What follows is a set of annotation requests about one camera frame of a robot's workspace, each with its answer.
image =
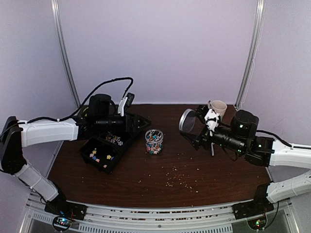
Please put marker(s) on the clear plastic jar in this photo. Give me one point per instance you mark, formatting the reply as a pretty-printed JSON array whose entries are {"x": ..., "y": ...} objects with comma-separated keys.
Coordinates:
[{"x": 154, "y": 141}]

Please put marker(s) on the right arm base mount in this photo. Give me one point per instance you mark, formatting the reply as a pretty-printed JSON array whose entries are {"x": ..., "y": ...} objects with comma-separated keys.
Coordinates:
[{"x": 258, "y": 206}]

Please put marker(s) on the right aluminium frame post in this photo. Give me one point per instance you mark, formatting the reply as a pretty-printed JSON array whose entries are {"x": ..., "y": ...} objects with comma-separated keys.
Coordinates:
[{"x": 250, "y": 62}]

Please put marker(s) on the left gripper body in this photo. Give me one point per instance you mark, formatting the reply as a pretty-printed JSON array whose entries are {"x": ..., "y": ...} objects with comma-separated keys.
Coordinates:
[{"x": 129, "y": 129}]

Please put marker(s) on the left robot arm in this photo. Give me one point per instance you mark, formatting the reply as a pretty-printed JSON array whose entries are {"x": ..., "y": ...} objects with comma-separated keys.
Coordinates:
[{"x": 101, "y": 117}]

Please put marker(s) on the patterned ceramic mug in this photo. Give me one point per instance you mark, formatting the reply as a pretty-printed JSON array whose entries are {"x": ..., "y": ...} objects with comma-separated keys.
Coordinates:
[{"x": 218, "y": 106}]

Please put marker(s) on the pile of star candies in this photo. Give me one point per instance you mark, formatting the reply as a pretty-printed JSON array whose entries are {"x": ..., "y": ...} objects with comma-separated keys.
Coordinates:
[{"x": 102, "y": 157}]

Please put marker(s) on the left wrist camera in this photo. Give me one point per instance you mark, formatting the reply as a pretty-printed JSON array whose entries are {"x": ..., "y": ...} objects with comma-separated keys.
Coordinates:
[{"x": 125, "y": 103}]

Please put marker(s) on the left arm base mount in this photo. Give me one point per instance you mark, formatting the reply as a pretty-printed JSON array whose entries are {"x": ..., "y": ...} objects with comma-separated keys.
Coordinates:
[{"x": 68, "y": 211}]

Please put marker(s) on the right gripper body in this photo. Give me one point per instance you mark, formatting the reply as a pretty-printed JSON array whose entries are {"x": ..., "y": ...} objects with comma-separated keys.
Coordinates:
[{"x": 204, "y": 136}]

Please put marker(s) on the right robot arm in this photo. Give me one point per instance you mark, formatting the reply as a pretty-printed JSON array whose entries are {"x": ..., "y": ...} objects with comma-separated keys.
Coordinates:
[{"x": 203, "y": 127}]

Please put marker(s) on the left aluminium frame post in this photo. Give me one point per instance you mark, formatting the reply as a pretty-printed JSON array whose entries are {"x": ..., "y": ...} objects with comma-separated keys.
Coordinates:
[{"x": 63, "y": 50}]

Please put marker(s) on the aluminium frame post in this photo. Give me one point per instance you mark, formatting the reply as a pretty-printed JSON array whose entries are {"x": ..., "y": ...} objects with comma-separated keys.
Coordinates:
[
  {"x": 250, "y": 62},
  {"x": 63, "y": 50}
]

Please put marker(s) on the pile of swirl lollipops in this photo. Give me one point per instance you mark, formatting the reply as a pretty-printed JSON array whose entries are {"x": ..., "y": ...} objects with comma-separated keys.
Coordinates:
[{"x": 114, "y": 139}]

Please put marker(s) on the black three-compartment candy tray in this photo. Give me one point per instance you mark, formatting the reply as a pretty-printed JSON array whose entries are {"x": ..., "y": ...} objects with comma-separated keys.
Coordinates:
[{"x": 101, "y": 143}]

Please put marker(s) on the metal scoop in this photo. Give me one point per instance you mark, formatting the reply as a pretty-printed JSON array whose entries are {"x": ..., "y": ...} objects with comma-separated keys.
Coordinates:
[{"x": 212, "y": 149}]

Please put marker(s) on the front aluminium rail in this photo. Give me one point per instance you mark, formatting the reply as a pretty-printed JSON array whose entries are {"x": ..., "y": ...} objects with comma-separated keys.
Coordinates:
[{"x": 201, "y": 219}]

